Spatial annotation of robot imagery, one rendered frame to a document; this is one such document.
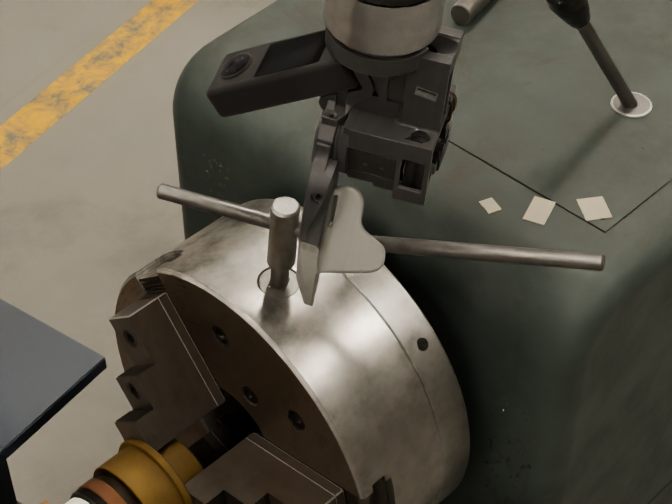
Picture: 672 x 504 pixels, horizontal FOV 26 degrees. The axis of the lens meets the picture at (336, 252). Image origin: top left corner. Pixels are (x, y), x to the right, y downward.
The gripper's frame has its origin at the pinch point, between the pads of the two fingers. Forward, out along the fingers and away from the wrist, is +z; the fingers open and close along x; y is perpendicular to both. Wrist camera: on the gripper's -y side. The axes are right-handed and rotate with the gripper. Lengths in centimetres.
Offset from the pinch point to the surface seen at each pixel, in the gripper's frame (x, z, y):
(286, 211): -0.6, -1.6, -3.2
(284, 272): -0.5, 5.1, -3.0
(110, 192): 129, 144, -77
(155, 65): 174, 147, -85
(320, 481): -9.5, 17.8, 3.4
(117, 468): -13.0, 18.7, -12.2
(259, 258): 2.0, 7.2, -5.8
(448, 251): -0.5, -1.8, 9.1
